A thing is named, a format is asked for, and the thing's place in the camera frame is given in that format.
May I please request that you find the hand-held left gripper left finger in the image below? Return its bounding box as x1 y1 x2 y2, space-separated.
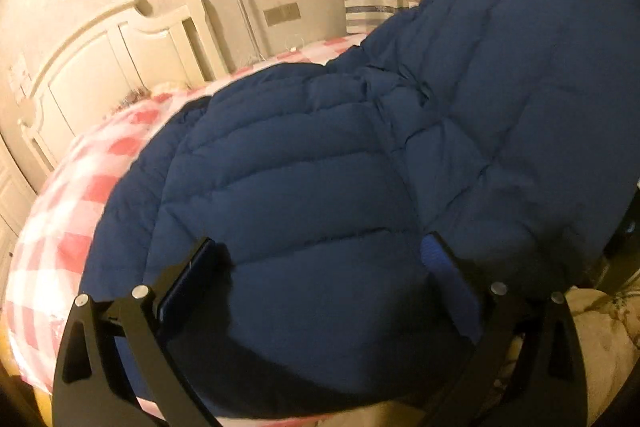
52 236 223 427

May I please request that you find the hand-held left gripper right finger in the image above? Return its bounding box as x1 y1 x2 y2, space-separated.
419 232 592 427

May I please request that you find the blue down jacket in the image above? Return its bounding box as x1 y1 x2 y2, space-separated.
80 0 640 419

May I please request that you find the red white checked blanket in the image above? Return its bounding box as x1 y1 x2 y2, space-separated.
5 32 371 418

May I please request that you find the beige floral quilt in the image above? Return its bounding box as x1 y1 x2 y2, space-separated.
492 286 640 427

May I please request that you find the white wardrobe door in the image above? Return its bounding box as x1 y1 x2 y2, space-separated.
0 147 38 273

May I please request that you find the colourful patterned pillow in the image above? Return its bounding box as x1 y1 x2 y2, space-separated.
111 88 153 110

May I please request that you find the cream wooden headboard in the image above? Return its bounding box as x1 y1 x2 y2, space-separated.
0 0 228 175

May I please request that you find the thin wall pipe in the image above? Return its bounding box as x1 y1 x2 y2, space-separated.
229 0 263 60

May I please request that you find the wall switch plate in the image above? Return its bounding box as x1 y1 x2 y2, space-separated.
263 4 302 26

